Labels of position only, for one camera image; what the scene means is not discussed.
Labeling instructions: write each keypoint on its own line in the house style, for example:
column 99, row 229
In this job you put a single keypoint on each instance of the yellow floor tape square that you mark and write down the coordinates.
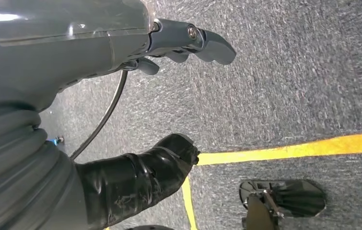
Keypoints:
column 279, row 150

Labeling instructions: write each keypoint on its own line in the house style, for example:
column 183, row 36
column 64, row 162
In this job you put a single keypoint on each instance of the black robot foot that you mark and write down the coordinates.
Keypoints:
column 288, row 196

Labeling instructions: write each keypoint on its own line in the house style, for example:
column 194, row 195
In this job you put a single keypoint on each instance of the blue caster leg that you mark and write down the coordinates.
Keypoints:
column 55, row 140

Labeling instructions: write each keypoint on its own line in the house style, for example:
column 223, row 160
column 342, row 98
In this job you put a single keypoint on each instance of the left robot hand grey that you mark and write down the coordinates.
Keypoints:
column 57, row 47

